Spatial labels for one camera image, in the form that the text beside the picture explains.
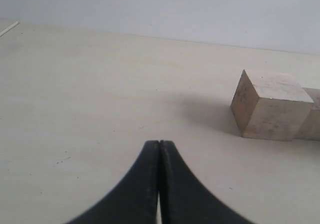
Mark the second largest wooden cube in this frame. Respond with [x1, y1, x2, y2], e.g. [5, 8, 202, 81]
[295, 88, 320, 141]

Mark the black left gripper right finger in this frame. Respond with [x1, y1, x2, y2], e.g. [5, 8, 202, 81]
[159, 140, 251, 224]

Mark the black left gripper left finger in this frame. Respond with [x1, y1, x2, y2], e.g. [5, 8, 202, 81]
[69, 140, 160, 224]

